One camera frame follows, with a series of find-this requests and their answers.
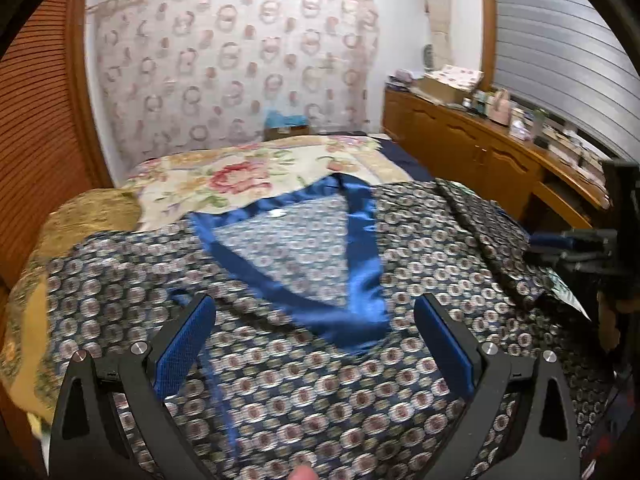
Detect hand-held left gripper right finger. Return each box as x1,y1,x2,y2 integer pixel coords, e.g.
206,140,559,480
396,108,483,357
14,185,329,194
414,294,582,480

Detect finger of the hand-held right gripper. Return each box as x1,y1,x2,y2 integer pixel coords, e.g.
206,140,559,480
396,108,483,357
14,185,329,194
529,228,621,276

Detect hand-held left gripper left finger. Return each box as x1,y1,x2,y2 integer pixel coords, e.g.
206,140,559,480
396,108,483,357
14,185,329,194
48,294,217,480

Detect navy patterned satin-trimmed robe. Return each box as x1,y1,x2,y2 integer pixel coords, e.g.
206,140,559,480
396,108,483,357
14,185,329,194
37,172,621,480

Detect blue and red clothes pile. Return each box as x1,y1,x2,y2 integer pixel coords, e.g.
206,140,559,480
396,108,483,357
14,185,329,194
582,360,640,480

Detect person's right hand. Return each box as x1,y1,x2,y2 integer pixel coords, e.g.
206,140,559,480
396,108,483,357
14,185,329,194
597,287,627,352

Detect assorted small bottles and boxes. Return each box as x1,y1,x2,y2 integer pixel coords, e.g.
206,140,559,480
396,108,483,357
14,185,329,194
510,105,608,186

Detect gold patterned bedspread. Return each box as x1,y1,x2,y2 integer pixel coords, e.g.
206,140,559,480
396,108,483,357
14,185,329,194
0,245,66,426

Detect pink handbag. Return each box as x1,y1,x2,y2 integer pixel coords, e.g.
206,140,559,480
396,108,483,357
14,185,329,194
487,87,512,126

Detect wooden sideboard cabinet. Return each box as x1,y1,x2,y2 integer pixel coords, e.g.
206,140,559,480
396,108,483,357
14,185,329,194
382,85,613,231

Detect floral quilt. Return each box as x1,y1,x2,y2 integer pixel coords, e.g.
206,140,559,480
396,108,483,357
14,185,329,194
122,132,416,233

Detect navy blue bed sheet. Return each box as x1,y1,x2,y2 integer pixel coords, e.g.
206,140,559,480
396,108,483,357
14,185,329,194
345,130,436,183

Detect grey window blind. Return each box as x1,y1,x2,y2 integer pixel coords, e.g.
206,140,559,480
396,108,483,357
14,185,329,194
487,0,640,161

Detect floral print cloth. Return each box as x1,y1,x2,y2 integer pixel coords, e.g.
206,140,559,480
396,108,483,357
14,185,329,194
430,66,485,92

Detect open cardboard box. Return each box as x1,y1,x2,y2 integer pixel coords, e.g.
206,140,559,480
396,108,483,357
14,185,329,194
412,77,471,106

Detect small brown cardboard box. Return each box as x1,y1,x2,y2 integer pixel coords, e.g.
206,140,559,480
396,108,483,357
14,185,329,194
265,125,311,142

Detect light blue cloth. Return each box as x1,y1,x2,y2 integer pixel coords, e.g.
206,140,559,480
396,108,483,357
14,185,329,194
264,109,311,128

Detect wooden louvered door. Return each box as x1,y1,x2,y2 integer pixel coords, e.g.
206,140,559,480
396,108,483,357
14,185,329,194
0,0,113,291

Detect cream hanging cloth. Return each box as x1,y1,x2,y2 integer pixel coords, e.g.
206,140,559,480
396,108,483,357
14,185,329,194
405,0,453,48

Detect wooden window frame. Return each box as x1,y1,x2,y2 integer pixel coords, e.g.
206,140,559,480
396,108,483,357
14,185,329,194
477,0,498,93

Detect floral ring-print curtain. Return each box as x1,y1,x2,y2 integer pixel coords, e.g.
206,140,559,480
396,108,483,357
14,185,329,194
86,0,381,161

